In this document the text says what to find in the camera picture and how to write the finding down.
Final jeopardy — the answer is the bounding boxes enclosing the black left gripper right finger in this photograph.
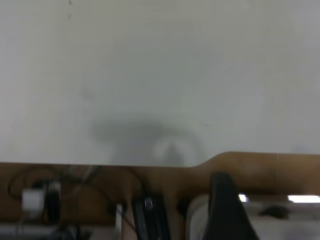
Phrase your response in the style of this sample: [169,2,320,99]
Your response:
[201,171,260,240]

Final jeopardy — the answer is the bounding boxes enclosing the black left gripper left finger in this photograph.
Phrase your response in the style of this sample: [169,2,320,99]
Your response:
[131,196,171,240]

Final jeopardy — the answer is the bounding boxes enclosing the white power adapter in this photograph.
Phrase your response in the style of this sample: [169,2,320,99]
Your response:
[21,189,41,216]

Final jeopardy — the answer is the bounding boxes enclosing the black cable loop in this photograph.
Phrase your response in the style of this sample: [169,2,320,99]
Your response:
[7,167,63,201]

